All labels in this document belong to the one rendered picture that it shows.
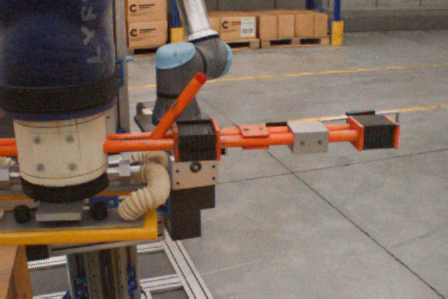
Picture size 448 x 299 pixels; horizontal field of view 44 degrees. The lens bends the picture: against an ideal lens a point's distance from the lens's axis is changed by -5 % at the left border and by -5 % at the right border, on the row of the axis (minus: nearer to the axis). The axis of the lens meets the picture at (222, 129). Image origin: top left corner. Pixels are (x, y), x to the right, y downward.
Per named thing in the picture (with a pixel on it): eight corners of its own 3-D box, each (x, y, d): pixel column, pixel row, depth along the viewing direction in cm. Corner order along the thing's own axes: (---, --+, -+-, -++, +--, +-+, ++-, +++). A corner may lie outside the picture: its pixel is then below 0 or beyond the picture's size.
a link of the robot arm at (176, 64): (147, 90, 170) (145, 45, 166) (179, 82, 179) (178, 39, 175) (175, 96, 162) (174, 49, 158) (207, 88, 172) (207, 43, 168)
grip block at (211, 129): (174, 164, 103) (173, 133, 101) (172, 146, 112) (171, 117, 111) (221, 162, 104) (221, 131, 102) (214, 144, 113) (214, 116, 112)
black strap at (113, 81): (-20, 116, 89) (-23, 92, 88) (11, 83, 111) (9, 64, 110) (116, 110, 92) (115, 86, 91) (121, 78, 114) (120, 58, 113)
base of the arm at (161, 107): (147, 117, 178) (145, 86, 175) (193, 112, 183) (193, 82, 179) (157, 131, 164) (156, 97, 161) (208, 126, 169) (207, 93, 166)
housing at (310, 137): (293, 155, 107) (294, 132, 106) (284, 143, 114) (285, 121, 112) (328, 153, 108) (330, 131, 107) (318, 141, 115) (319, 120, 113)
